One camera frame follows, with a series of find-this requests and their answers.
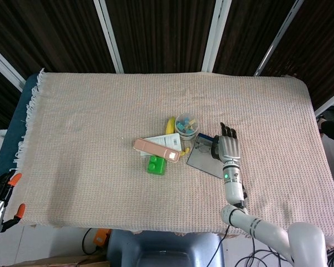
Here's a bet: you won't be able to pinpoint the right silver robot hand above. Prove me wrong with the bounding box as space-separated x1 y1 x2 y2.
210 121 242 165

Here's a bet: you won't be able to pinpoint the thin metal frame eyeglasses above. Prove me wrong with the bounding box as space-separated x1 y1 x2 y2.
195 140 213 154

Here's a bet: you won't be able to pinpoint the dark blue glasses case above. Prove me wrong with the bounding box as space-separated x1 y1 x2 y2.
186 132 226 179

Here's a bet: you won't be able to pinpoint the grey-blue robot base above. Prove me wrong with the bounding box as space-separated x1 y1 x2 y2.
107 229 225 267

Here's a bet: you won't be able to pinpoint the pink plastic pencil case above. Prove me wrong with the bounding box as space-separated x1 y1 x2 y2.
132 138 181 163

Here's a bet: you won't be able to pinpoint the clear jar with colourful pieces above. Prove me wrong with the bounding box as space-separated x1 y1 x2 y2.
174 112 200 141

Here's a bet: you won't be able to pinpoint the white paper packet with barcode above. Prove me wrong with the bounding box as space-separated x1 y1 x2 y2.
140 132 182 158

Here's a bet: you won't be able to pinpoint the yellow toy banana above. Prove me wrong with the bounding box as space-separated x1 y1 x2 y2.
166 116 176 135

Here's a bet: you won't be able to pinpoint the green toy building block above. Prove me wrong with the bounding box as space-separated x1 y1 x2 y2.
146 155 168 176

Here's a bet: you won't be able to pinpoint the brown cardboard box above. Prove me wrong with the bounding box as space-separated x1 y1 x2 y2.
0 252 110 267

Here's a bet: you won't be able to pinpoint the beige waffle tablecloth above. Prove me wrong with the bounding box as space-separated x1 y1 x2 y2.
9 68 334 243

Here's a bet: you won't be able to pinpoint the orange box device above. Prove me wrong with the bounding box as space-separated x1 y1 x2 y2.
93 228 112 248

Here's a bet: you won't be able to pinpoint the dark brown pleated curtain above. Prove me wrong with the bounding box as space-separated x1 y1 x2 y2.
0 0 334 130

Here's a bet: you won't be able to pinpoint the white screen frame post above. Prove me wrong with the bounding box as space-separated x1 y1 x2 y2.
94 0 125 74
314 93 334 118
254 0 304 77
0 41 26 92
201 0 232 73

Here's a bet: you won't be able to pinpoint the black cable bundle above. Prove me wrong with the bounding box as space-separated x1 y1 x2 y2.
222 222 292 267

